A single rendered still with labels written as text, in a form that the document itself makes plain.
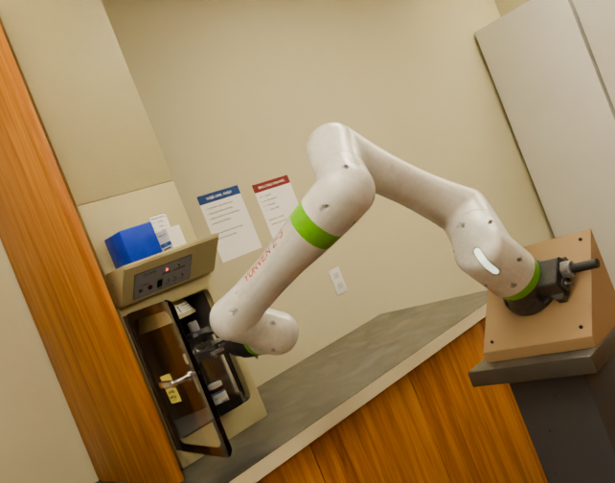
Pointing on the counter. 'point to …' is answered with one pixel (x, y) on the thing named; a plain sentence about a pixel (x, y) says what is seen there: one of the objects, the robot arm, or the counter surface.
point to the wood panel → (66, 284)
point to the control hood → (123, 288)
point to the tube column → (83, 97)
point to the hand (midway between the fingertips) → (204, 350)
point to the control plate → (162, 276)
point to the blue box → (132, 244)
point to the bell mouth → (183, 308)
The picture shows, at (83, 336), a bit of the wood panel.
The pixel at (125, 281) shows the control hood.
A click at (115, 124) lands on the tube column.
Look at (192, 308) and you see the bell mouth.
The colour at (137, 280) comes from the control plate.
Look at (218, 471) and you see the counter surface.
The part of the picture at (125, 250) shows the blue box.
